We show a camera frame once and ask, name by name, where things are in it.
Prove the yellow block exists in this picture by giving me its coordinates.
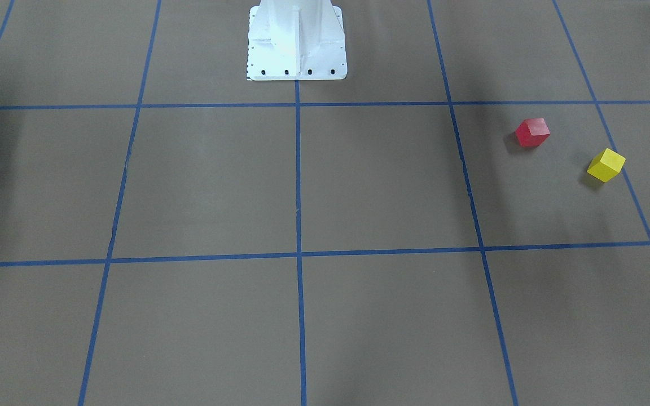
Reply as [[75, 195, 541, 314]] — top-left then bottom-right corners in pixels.
[[586, 148, 625, 183]]

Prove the red block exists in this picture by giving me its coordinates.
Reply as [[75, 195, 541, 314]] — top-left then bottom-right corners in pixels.
[[515, 117, 551, 148]]

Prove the white metal mount base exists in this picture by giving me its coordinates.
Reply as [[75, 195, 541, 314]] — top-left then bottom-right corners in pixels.
[[246, 1, 348, 81]]

